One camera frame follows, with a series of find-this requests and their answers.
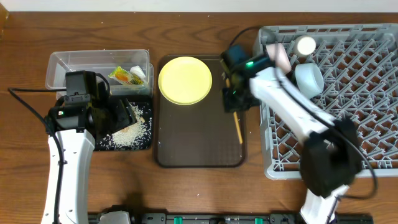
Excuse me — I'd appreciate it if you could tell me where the green snack wrapper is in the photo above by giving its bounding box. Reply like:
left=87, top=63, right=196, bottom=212
left=108, top=66, right=145, bottom=85

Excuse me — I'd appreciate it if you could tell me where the yellow plate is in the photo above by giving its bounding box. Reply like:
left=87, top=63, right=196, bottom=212
left=158, top=56, right=213, bottom=106

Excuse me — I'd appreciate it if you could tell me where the light blue bowl with rice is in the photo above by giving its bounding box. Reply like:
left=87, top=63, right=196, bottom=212
left=295, top=63, right=324, bottom=99

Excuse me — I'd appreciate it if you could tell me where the pale green cup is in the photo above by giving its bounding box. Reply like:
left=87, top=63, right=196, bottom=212
left=294, top=35, right=317, bottom=57

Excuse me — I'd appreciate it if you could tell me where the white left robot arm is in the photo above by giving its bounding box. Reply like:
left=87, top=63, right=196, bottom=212
left=41, top=96, right=137, bottom=223

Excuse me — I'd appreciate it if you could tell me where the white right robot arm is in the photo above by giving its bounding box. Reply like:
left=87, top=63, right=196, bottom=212
left=221, top=50, right=363, bottom=223

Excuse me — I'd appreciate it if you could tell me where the grey dishwasher rack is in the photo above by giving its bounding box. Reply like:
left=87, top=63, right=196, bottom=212
left=253, top=24, right=397, bottom=177

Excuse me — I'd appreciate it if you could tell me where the pile of white rice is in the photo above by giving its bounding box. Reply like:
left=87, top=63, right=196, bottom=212
left=102, top=101, right=153, bottom=150

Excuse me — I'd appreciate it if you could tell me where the black tray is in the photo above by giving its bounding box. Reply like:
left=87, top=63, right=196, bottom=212
left=93, top=94, right=154, bottom=152

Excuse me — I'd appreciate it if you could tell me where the clear plastic bin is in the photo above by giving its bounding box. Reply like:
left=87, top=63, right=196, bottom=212
left=45, top=49, right=154, bottom=97

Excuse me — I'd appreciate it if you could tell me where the brown serving tray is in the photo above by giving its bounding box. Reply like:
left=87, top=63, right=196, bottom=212
left=153, top=55, right=246, bottom=168

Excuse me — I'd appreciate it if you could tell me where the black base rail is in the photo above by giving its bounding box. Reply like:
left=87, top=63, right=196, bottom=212
left=88, top=212, right=374, bottom=224

